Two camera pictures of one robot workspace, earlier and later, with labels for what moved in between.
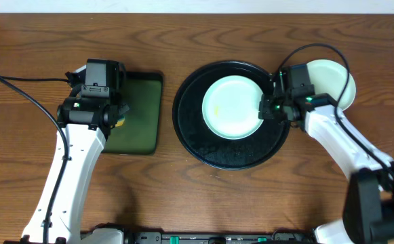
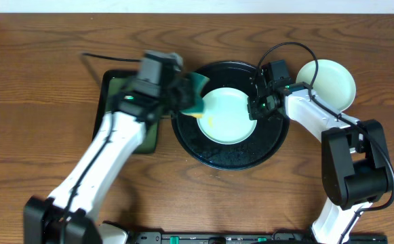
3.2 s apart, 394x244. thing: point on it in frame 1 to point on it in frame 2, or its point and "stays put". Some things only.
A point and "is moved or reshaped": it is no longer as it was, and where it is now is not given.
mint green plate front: x=230 y=107 is moved or reshaped
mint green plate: x=330 y=78 stays put
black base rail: x=285 y=236 stays put
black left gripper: x=119 y=110 to x=182 y=93
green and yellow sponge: x=119 y=123 is moved or reshaped
